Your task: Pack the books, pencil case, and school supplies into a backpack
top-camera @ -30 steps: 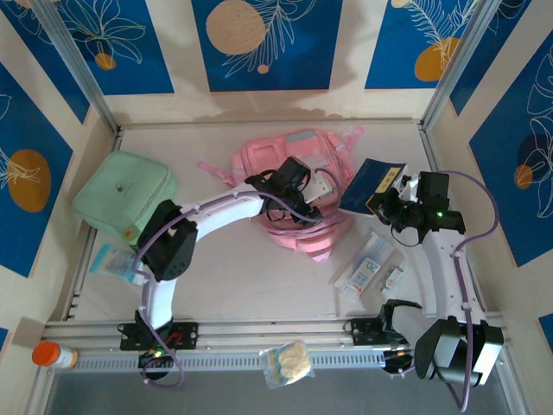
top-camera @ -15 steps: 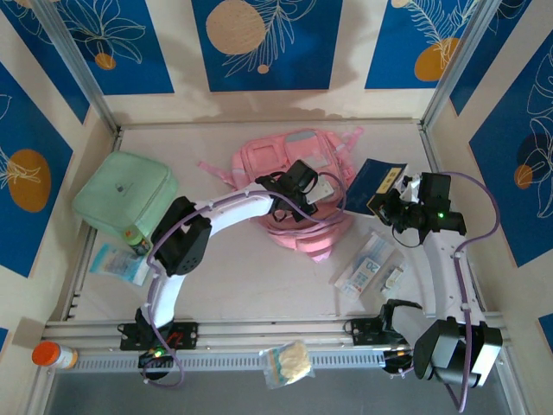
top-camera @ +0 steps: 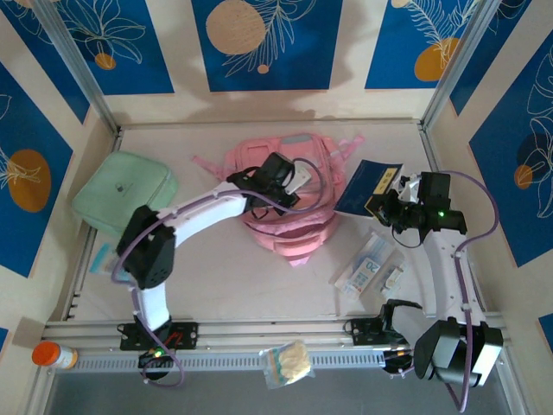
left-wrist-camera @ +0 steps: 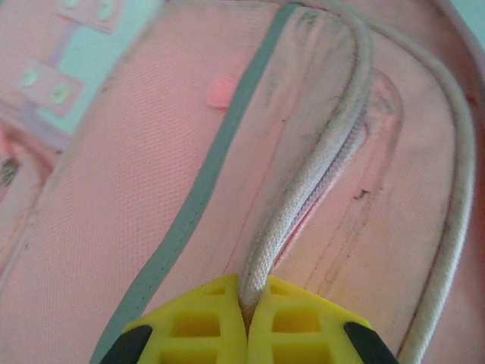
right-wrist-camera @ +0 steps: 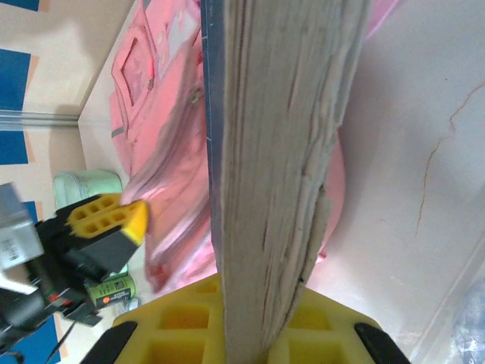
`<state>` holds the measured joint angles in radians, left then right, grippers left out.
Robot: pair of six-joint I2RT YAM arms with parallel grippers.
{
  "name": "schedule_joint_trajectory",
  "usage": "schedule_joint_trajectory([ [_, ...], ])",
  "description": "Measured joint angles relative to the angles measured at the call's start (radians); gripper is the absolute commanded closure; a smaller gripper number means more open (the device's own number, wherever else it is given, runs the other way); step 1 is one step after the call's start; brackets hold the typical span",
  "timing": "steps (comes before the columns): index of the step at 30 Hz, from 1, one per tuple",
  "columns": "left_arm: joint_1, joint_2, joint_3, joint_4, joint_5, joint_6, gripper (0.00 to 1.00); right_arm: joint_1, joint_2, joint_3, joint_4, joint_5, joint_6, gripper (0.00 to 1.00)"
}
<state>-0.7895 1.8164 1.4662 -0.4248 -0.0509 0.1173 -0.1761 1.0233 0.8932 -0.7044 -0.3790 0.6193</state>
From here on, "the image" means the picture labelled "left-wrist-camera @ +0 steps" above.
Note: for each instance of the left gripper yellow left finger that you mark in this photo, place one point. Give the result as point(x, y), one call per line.
point(197, 322)

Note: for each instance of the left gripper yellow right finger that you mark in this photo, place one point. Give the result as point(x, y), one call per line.
point(295, 326)

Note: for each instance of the pink backpack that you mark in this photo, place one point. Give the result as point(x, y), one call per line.
point(151, 170)

